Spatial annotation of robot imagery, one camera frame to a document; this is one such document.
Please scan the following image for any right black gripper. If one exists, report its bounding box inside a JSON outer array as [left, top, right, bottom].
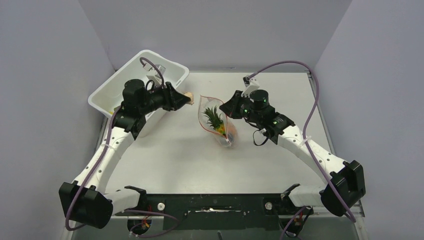
[[220, 90, 262, 124]]

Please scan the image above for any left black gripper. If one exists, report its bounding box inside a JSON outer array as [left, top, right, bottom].
[[139, 80, 190, 115]]

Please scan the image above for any garlic toy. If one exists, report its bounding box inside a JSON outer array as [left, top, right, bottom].
[[183, 92, 194, 105]]

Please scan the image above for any clear zip top bag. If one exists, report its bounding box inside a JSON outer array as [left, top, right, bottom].
[[197, 95, 238, 148]]

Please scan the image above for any toy pineapple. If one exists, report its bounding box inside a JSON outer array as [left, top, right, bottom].
[[198, 105, 237, 139]]

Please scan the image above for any dark mangosteen toy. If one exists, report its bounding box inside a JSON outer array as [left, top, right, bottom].
[[225, 133, 235, 147]]

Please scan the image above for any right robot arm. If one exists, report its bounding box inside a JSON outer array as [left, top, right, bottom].
[[219, 89, 366, 217]]

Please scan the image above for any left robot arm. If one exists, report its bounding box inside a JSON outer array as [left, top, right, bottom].
[[58, 79, 194, 231]]

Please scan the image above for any white plastic bin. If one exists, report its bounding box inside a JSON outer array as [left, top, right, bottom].
[[88, 50, 189, 138]]

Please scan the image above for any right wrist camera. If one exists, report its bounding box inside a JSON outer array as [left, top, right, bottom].
[[241, 76, 260, 98]]

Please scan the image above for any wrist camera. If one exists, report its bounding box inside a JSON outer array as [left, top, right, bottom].
[[241, 76, 260, 98], [146, 64, 166, 82]]

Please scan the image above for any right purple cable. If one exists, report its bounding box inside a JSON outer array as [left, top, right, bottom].
[[244, 60, 357, 240]]

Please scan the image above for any purple cable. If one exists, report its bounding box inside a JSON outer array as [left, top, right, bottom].
[[64, 56, 181, 239], [244, 60, 357, 240]]

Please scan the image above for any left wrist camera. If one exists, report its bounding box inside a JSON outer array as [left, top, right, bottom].
[[146, 64, 166, 82]]

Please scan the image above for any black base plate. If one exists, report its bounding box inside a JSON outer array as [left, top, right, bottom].
[[127, 193, 314, 237]]

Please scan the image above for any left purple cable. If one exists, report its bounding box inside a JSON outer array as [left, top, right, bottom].
[[64, 56, 181, 239]]

